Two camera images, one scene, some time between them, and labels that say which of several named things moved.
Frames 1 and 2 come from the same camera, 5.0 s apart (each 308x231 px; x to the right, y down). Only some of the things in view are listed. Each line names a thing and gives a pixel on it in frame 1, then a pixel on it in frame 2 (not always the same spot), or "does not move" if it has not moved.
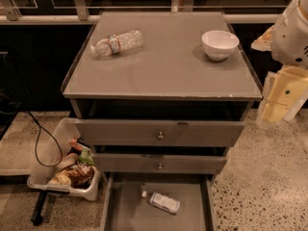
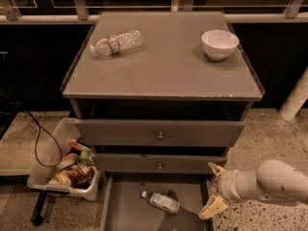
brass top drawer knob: (160, 137) does not move
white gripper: (290, 38) -> (226, 182)
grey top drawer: (159, 133) does not move
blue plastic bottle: (162, 201) does not move
